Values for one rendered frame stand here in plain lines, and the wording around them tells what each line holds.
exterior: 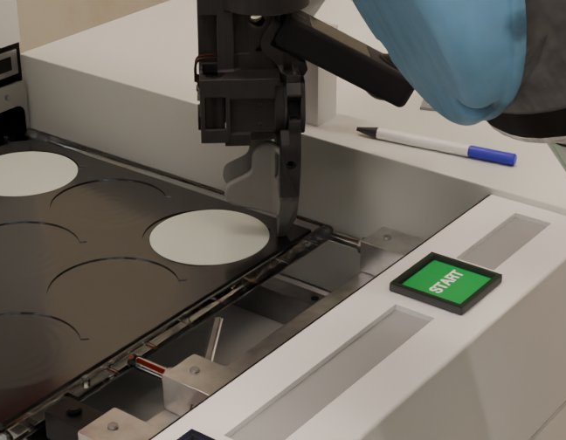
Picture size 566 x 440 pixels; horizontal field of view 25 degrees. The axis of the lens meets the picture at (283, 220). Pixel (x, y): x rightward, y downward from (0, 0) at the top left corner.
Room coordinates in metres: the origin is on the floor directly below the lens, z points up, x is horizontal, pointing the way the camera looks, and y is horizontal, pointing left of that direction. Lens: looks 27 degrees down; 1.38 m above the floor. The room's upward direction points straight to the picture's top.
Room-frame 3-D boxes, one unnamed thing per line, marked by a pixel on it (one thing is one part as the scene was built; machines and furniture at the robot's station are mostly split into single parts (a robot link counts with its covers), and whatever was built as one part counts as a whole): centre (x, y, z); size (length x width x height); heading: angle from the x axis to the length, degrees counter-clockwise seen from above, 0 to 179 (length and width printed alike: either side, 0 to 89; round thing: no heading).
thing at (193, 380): (0.71, 0.04, 0.89); 0.08 x 0.03 x 0.03; 53
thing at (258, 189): (0.93, 0.02, 0.95); 0.06 x 0.03 x 0.09; 94
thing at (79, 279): (0.92, 0.22, 0.90); 0.34 x 0.34 x 0.01; 53
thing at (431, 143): (0.97, -0.13, 0.97); 0.14 x 0.01 x 0.01; 62
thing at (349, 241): (0.94, -0.06, 0.89); 0.05 x 0.01 x 0.01; 53
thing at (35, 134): (1.06, 0.11, 0.90); 0.37 x 0.01 x 0.01; 53
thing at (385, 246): (0.91, -0.10, 0.89); 0.08 x 0.03 x 0.03; 53
